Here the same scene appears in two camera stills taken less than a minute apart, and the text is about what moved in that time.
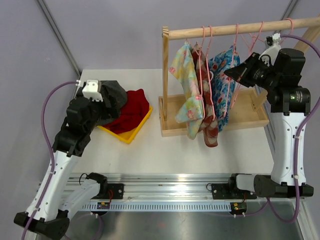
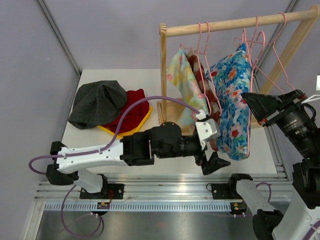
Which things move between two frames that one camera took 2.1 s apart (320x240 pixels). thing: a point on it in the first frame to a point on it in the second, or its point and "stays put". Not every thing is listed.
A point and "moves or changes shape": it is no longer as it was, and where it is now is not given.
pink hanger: (229, 76) to (257, 21)
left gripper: (108, 112) to (214, 163)
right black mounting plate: (231, 191) stays put
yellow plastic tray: (127, 136) stays put
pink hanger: (250, 48) to (255, 31)
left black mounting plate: (116, 190) stays put
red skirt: (133, 113) stays put
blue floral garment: (223, 84) moves or changes shape
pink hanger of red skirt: (292, 24) moves or changes shape
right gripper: (239, 72) to (268, 109)
